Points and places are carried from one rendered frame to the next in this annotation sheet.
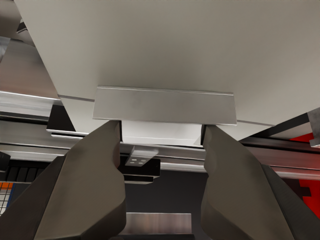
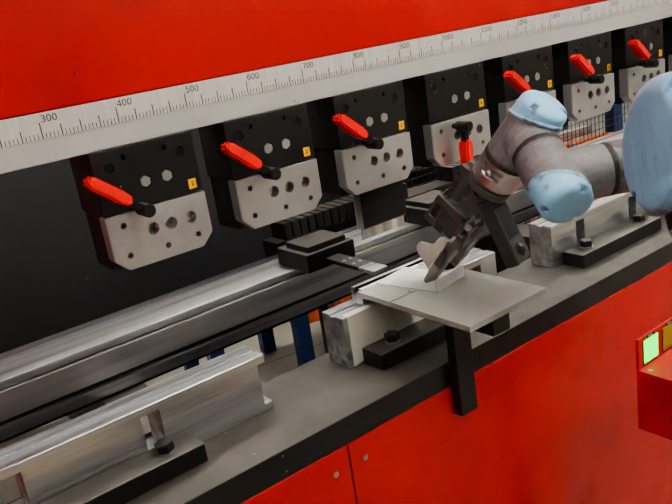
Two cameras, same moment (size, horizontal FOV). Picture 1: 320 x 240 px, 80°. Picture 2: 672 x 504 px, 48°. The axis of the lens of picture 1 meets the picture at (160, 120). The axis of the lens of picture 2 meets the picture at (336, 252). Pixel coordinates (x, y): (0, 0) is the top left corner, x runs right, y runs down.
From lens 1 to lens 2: 123 cm
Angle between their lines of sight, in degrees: 46
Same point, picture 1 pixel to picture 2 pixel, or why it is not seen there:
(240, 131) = (388, 295)
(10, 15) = not seen: hidden behind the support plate
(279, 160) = (127, 351)
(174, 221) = (371, 232)
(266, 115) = (407, 299)
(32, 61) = not seen: hidden behind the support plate
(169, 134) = (406, 279)
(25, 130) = (405, 249)
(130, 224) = (391, 223)
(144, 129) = (420, 275)
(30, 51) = not seen: hidden behind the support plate
